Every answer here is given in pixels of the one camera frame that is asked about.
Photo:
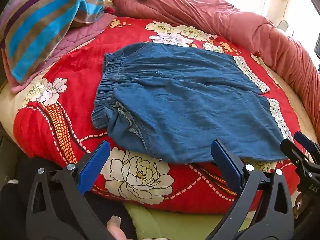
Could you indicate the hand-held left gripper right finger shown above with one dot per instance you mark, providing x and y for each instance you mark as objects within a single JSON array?
[{"x": 226, "y": 160}]

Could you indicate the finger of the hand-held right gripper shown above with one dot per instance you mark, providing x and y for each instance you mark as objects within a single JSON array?
[
  {"x": 303, "y": 138},
  {"x": 291, "y": 150}
]

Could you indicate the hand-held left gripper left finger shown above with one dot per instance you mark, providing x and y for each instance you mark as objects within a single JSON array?
[{"x": 93, "y": 163}]

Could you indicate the blue denim pants lace trim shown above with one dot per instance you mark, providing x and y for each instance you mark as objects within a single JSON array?
[{"x": 185, "y": 100}]

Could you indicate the person's left hand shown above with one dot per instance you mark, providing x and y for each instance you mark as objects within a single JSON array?
[{"x": 117, "y": 227}]

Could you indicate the person's green clothing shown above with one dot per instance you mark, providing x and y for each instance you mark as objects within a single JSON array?
[{"x": 175, "y": 223}]

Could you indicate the red floral blanket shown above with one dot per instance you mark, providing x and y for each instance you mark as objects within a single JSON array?
[{"x": 82, "y": 80}]

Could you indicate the dark cloth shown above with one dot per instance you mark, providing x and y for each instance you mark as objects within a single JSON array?
[{"x": 12, "y": 205}]

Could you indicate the purple quilted pad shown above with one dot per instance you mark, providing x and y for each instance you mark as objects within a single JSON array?
[{"x": 72, "y": 40}]

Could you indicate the pink-red quilted comforter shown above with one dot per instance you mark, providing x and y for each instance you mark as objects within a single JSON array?
[{"x": 225, "y": 12}]

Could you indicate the striped blue brown towel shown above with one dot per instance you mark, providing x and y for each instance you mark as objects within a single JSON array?
[{"x": 42, "y": 22}]

